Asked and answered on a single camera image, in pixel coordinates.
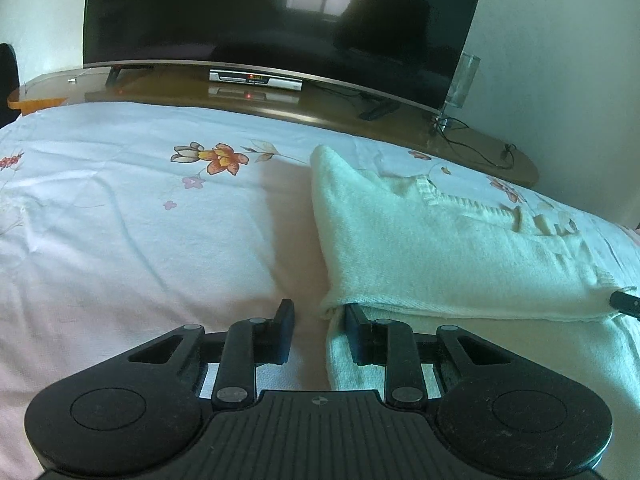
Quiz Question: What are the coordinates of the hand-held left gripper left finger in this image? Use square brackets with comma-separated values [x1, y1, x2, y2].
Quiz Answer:
[129, 299, 296, 411]

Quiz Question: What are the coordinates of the wooden television cabinet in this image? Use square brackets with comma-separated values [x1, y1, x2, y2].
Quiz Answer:
[10, 65, 541, 188]

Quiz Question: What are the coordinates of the black flat television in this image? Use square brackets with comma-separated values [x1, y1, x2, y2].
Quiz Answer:
[82, 0, 491, 113]

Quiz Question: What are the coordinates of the black cable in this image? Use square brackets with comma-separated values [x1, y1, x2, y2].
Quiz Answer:
[444, 117, 518, 171]

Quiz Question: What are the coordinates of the orange object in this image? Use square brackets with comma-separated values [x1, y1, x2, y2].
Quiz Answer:
[7, 85, 69, 111]

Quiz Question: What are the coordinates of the black remote control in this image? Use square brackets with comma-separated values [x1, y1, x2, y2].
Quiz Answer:
[359, 101, 401, 122]

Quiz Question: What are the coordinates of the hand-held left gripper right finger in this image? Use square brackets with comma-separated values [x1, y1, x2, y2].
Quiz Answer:
[345, 302, 506, 407]

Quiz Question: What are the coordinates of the floral white bed sheet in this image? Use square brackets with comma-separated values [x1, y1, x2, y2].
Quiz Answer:
[0, 102, 640, 480]

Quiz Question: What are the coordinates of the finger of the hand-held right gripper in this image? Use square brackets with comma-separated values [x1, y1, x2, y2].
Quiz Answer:
[609, 286, 640, 319]

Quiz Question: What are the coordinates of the silver set-top box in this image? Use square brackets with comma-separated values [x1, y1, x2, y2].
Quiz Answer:
[209, 66, 307, 92]

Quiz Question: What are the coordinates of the black rounded object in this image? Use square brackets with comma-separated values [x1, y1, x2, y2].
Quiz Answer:
[0, 42, 21, 127]

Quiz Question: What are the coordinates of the white knitted sweater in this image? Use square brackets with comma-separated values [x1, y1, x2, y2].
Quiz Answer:
[309, 145, 640, 396]

